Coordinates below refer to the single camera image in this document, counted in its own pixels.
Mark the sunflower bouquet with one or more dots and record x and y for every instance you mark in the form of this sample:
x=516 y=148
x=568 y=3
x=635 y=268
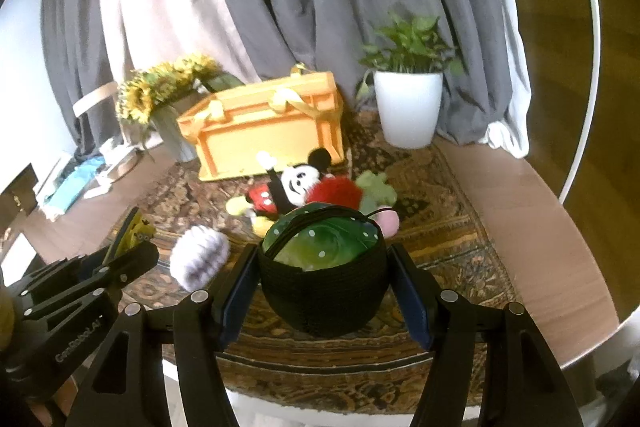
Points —
x=139 y=97

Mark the yellow minion plush toy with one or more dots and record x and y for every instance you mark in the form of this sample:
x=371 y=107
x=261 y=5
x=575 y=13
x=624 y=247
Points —
x=135 y=230

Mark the patterned brown rug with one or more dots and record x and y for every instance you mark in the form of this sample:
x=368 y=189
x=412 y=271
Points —
x=379 y=369

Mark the white plant pot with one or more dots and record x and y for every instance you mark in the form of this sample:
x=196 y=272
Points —
x=408 y=105

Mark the pink plush ball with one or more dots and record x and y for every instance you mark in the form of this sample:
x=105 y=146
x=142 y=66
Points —
x=388 y=222

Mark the orange storage basket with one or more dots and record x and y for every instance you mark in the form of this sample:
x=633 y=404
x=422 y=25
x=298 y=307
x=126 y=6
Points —
x=272 y=124

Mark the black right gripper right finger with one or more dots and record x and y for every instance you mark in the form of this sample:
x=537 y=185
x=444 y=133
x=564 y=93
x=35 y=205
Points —
x=523 y=383

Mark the grey ribbed flower vase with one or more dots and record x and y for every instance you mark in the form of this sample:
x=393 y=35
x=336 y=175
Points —
x=164 y=120

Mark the green plush toy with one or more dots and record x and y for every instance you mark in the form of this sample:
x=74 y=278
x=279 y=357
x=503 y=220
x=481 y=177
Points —
x=376 y=191

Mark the green potted plant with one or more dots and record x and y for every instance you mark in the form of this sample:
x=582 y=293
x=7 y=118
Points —
x=411 y=46

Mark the Mickey Mouse plush toy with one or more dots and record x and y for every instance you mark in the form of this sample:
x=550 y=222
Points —
x=284 y=192

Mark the red strawberry plush toy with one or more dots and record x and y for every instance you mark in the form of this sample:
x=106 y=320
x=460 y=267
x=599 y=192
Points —
x=336 y=190

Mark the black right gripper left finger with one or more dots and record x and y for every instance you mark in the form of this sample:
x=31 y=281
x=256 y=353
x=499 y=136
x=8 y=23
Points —
x=125 y=383

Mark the white purple striped plush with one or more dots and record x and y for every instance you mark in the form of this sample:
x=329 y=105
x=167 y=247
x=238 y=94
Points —
x=198 y=256

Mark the blue cloth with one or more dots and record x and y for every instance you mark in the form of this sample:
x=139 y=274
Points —
x=73 y=185

